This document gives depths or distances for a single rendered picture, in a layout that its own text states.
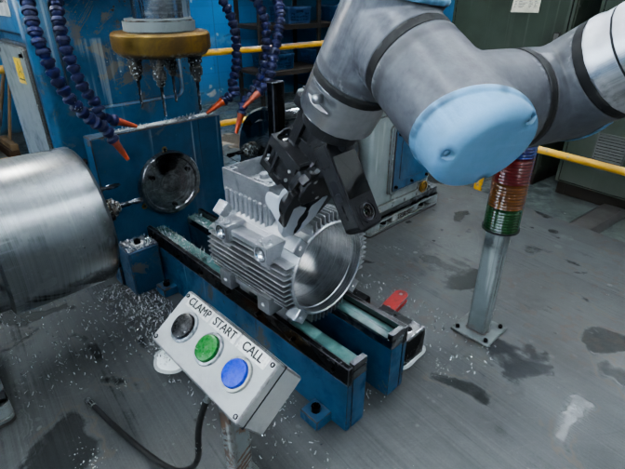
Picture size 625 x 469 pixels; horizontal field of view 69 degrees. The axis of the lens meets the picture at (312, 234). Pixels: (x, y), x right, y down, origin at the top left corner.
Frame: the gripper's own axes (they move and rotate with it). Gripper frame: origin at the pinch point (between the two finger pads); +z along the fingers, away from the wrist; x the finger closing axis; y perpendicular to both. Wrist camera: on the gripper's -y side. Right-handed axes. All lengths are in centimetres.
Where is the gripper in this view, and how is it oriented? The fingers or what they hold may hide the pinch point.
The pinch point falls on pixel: (291, 234)
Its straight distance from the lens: 66.3
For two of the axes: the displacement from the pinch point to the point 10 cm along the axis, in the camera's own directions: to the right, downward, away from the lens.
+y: -6.0, -7.4, 3.1
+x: -7.2, 3.3, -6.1
